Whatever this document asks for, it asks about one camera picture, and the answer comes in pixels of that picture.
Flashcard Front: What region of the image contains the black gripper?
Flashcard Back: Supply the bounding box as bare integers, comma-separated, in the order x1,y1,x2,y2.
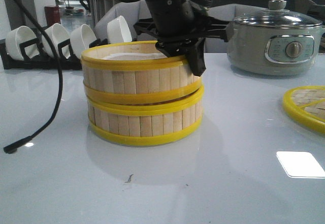
134,15,229,76

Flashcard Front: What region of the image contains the bamboo steamer tier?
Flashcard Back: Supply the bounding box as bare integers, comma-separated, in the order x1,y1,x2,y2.
81,41,202,105
87,86,204,146

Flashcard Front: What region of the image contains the woven bamboo steamer lid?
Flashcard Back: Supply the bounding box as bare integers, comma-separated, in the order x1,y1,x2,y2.
282,86,324,134

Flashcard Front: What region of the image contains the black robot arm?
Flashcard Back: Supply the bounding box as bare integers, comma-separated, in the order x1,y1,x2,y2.
134,0,229,76

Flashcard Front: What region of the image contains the right grey chair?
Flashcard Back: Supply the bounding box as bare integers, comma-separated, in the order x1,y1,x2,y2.
205,4,266,53

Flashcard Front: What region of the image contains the grey chair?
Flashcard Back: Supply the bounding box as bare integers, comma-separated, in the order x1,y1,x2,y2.
205,4,266,53
94,0,155,41

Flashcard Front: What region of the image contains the left grey chair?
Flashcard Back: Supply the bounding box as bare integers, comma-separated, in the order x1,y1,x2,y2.
94,0,155,41

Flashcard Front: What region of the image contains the green electric cooking pot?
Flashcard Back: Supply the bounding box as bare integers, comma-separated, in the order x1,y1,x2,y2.
227,22,324,76

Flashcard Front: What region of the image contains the glass pot lid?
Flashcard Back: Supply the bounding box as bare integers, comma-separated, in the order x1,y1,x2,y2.
233,0,322,28

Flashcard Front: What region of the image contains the red bin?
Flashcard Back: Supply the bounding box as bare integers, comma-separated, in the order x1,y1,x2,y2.
44,6,61,27

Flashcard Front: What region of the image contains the black dish rack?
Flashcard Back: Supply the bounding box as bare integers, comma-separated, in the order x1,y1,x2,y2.
0,28,109,70

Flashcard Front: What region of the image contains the black cable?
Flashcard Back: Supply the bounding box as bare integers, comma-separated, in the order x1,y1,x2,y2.
0,0,63,154

